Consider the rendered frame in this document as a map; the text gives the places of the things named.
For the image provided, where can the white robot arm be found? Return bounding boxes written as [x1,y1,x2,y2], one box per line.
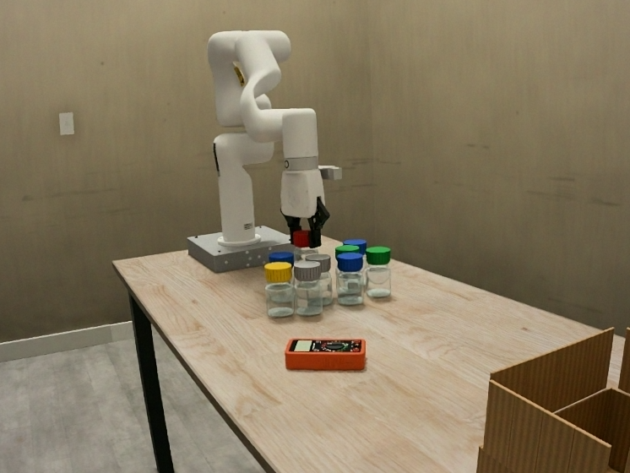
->
[207,30,342,247]

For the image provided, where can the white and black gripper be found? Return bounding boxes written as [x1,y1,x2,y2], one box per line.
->
[280,169,330,248]

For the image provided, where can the green-capped bottle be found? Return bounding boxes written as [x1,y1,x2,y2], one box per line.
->
[366,247,391,298]
[335,245,360,293]

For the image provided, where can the grey bottle with grey cap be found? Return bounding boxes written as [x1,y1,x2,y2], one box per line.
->
[305,254,333,307]
[294,261,323,317]

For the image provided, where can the orange digital multimeter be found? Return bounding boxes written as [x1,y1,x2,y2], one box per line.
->
[285,339,366,370]

